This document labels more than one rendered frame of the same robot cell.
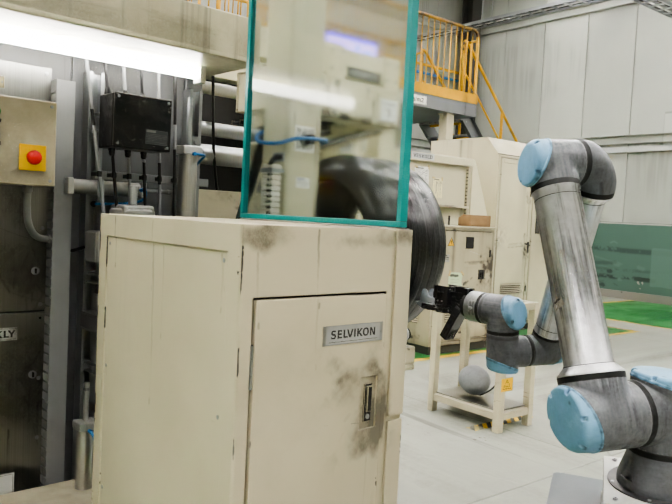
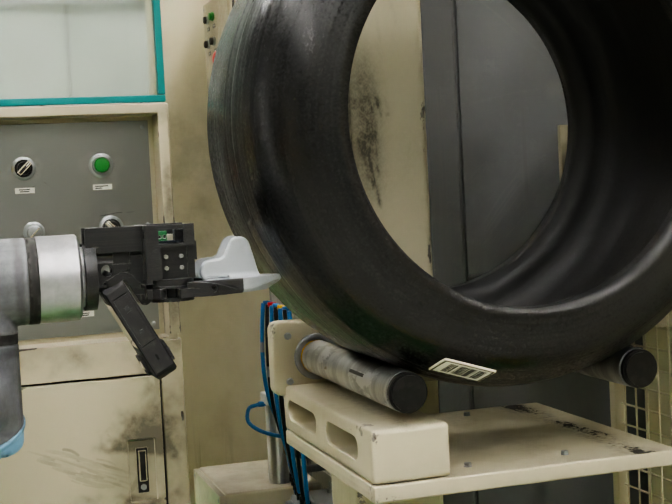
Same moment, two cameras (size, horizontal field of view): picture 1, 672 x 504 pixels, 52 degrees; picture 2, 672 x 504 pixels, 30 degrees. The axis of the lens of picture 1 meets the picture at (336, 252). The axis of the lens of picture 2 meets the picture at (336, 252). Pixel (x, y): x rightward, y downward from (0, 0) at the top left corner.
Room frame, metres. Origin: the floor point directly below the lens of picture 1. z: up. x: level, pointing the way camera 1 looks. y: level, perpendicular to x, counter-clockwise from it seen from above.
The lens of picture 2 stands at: (2.81, -1.48, 1.12)
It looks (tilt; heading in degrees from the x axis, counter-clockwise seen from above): 3 degrees down; 114
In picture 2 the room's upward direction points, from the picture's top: 3 degrees counter-clockwise
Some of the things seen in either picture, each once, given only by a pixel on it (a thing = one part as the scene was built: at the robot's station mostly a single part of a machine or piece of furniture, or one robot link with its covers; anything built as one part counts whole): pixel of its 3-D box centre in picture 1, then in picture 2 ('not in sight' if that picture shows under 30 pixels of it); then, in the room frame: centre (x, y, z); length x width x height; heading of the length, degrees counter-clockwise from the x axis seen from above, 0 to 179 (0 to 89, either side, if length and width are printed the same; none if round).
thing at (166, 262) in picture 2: (454, 300); (139, 266); (2.07, -0.36, 1.05); 0.12 x 0.08 x 0.09; 42
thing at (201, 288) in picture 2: not in sight; (201, 287); (2.13, -0.34, 1.02); 0.09 x 0.05 x 0.02; 42
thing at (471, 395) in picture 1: (481, 357); not in sight; (4.52, -1.00, 0.40); 0.60 x 0.35 x 0.80; 39
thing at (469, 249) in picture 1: (443, 286); not in sight; (7.00, -1.10, 0.62); 0.91 x 0.58 x 1.25; 129
